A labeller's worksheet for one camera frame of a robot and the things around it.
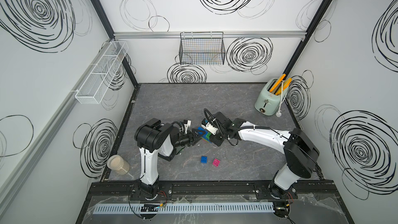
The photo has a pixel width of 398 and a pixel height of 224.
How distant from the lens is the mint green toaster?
93 centimetres

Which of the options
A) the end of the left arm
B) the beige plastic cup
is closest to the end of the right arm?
the end of the left arm

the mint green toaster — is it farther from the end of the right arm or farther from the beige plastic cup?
the beige plastic cup

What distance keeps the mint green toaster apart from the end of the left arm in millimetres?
420

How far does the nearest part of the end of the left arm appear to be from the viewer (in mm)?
818
